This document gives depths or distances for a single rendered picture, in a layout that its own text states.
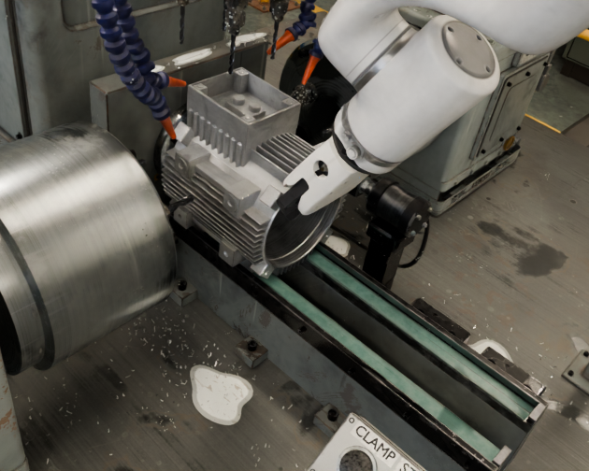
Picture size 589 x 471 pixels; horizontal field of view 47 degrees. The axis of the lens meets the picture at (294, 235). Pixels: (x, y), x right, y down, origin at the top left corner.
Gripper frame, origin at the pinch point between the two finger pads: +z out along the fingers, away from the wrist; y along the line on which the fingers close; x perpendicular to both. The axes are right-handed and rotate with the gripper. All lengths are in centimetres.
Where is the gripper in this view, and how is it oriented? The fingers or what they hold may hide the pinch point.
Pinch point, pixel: (294, 203)
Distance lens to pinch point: 83.6
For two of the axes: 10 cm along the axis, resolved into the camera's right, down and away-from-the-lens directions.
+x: -5.6, -8.3, 0.7
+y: 6.8, -4.1, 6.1
